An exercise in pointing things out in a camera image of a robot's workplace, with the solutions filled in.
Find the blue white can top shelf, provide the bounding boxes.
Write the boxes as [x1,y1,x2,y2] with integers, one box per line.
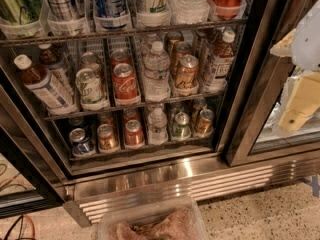
[95,0,127,29]

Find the plaid can top shelf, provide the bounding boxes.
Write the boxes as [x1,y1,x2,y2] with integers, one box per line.
[47,0,85,21]

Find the orange black cables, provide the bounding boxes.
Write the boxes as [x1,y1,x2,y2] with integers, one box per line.
[2,213,37,240]

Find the white green can middle shelf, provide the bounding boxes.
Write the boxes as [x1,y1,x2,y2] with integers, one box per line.
[76,68,105,105]

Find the water bottle top shelf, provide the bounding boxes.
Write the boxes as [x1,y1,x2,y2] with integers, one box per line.
[168,0,210,25]

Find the tea bottle front left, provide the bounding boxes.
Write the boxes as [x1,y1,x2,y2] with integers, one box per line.
[14,54,74,109]

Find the orange can bottom shelf front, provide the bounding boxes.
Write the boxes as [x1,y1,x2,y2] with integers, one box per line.
[97,124,119,151]

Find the fridge centre door frame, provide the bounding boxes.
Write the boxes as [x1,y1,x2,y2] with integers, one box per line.
[219,0,319,166]

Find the green can top shelf left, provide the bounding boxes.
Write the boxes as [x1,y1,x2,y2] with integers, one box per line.
[0,0,42,25]

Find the gold can shelf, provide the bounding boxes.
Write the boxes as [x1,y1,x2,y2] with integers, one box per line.
[175,55,199,90]
[195,109,214,135]

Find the small water bottle bottom shelf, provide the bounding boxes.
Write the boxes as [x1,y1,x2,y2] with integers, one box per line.
[148,108,168,145]

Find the red can bottom shelf front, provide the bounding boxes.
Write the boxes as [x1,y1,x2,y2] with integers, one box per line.
[125,120,145,147]

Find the red Coca-Cola can middle shelf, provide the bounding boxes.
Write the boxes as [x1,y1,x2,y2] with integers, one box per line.
[113,63,138,100]

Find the stainless fridge base grille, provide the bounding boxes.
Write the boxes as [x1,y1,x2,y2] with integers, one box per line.
[63,148,320,227]

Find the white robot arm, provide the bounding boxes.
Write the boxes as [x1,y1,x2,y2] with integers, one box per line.
[270,0,320,137]

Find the tea bottle rear left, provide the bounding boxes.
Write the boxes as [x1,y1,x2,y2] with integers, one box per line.
[39,44,74,95]

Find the gold can bottom shelf right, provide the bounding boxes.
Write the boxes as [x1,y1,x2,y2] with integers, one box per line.
[195,109,214,135]

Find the clear plastic bin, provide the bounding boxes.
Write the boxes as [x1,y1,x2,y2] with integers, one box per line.
[98,196,209,240]

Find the gold can middle shelf front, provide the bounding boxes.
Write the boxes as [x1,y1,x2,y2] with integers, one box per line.
[175,55,199,90]

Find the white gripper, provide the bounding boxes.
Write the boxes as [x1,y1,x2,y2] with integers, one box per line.
[270,29,320,137]

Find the green can bottom shelf front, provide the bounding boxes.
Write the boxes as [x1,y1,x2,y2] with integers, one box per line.
[172,112,191,140]

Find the tea bottle right middle shelf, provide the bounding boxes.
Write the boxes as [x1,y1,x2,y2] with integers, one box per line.
[203,30,235,88]

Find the open glass door left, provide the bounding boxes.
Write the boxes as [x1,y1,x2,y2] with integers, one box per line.
[0,86,66,219]

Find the water bottle middle shelf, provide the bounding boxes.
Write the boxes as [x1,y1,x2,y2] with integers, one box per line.
[143,41,170,102]

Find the tea bottle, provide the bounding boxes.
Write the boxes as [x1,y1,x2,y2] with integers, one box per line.
[14,54,74,109]
[39,44,74,95]

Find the blue can bottom shelf front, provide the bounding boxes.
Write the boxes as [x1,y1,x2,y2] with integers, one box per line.
[69,128,95,156]

